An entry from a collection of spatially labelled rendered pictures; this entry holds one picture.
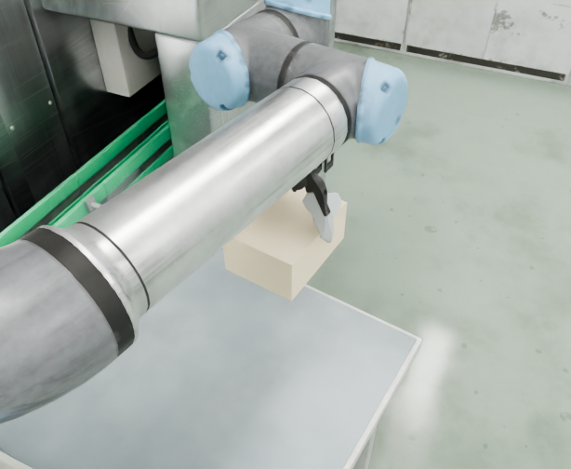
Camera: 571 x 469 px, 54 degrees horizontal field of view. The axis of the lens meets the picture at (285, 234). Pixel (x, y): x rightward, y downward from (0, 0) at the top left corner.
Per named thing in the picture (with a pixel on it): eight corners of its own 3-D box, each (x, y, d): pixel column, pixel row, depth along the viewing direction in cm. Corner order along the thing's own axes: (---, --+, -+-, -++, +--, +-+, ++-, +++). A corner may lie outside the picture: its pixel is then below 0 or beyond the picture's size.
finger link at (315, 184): (338, 209, 78) (311, 154, 75) (334, 215, 77) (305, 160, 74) (313, 214, 81) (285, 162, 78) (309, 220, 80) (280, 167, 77)
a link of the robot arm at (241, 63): (263, 61, 51) (329, 23, 57) (176, 33, 56) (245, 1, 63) (266, 136, 56) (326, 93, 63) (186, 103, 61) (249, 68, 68)
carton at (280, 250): (343, 237, 91) (347, 202, 86) (291, 301, 81) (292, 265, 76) (282, 212, 96) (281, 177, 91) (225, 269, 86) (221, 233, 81)
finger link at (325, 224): (360, 221, 83) (333, 168, 80) (340, 245, 80) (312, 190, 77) (343, 224, 86) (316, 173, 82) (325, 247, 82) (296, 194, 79)
